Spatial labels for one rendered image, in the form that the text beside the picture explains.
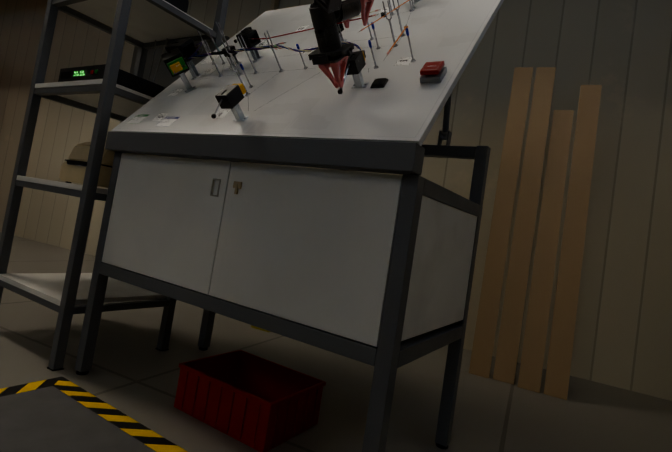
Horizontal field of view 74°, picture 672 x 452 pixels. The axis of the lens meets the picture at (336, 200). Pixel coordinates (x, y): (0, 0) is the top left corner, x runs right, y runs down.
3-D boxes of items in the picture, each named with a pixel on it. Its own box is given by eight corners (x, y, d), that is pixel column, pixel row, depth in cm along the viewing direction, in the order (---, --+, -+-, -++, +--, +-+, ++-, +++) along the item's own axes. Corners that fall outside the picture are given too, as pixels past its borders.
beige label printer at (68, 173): (89, 186, 168) (98, 135, 169) (56, 181, 178) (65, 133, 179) (155, 196, 195) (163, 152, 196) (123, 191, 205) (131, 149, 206)
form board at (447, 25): (113, 134, 162) (110, 130, 161) (266, 14, 222) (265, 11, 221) (420, 147, 100) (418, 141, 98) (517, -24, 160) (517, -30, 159)
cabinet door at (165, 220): (207, 294, 130) (230, 161, 132) (100, 261, 159) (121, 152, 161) (212, 294, 131) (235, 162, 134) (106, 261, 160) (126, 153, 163)
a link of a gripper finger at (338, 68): (331, 83, 121) (322, 49, 117) (354, 81, 118) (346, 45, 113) (319, 93, 116) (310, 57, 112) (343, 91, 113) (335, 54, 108)
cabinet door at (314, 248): (374, 347, 100) (400, 174, 102) (206, 295, 129) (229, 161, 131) (379, 346, 102) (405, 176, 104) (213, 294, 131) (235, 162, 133)
